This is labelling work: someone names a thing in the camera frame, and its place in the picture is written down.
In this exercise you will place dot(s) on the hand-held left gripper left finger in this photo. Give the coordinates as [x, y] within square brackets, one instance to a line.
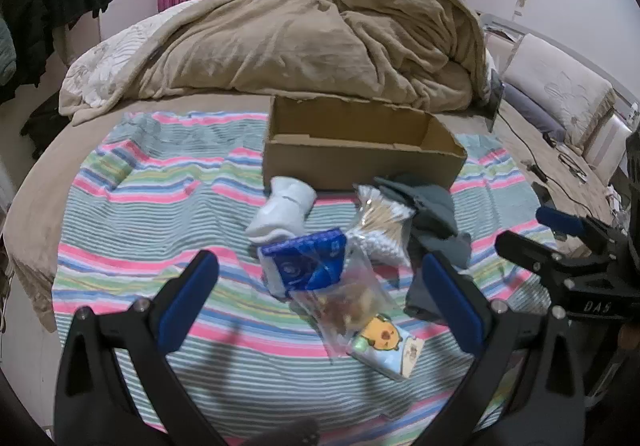
[187, 288]

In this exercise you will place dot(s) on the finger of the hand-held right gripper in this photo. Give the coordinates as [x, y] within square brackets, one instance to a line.
[530, 253]
[557, 219]

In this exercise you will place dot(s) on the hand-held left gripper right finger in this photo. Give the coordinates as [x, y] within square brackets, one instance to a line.
[452, 298]

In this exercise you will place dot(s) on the grey sock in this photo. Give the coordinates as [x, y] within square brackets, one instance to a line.
[430, 206]
[425, 246]

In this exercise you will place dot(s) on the cartoon print tissue pack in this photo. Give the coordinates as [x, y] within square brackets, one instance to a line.
[385, 342]

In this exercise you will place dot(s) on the bag of cotton swabs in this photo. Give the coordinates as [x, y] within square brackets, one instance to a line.
[380, 222]

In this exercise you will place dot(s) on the clear plastic snack bag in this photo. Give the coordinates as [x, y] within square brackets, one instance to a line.
[345, 306]

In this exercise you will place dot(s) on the blue tissue packet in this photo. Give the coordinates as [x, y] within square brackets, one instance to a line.
[305, 266]

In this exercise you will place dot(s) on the white sock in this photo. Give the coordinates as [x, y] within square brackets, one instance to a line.
[285, 211]

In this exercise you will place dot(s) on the brown cardboard box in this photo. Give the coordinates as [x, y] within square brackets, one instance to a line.
[350, 161]

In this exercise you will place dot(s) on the striped blanket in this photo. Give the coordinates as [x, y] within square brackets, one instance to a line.
[150, 206]

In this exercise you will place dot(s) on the grey bed headboard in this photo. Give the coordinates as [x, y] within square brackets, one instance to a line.
[617, 131]

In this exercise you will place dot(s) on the blue pillow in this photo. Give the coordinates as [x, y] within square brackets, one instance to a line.
[530, 109]

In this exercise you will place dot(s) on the black flat device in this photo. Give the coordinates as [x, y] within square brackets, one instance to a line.
[496, 99]

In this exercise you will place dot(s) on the white embroidered pillow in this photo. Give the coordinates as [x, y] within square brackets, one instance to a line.
[560, 81]

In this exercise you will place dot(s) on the dark bag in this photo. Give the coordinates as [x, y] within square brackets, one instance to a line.
[45, 126]

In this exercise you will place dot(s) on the white floral quilt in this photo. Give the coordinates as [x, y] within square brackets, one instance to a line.
[110, 61]

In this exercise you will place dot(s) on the beige duvet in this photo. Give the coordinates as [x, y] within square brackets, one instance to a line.
[300, 41]

